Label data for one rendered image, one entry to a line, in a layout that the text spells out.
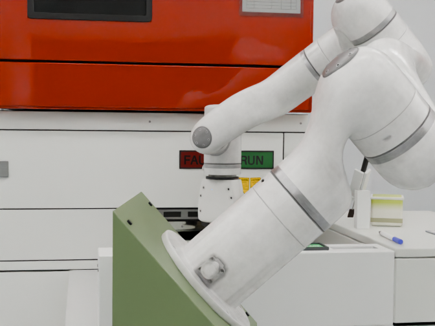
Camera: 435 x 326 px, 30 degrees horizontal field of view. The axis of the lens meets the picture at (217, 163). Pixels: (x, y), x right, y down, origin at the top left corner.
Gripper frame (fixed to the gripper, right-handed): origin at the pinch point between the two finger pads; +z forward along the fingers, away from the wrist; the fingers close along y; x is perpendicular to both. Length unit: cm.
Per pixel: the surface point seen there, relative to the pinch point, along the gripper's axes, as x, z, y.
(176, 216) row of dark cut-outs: 14.1, -3.4, -23.6
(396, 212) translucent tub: 22.6, -7.8, 32.4
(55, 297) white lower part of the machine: -7.0, 17.0, -45.3
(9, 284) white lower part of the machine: -15, 13, -54
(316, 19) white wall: 176, -74, -69
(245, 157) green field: 26.0, -18.6, -10.6
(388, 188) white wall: 201, 2, -43
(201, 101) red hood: 14.2, -32.8, -16.1
